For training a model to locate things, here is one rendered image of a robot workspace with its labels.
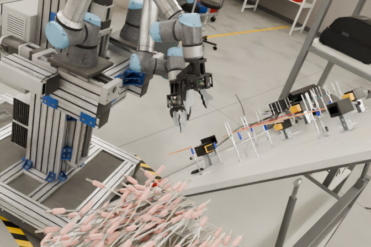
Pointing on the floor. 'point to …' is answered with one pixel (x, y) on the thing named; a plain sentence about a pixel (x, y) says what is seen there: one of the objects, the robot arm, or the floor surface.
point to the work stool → (207, 17)
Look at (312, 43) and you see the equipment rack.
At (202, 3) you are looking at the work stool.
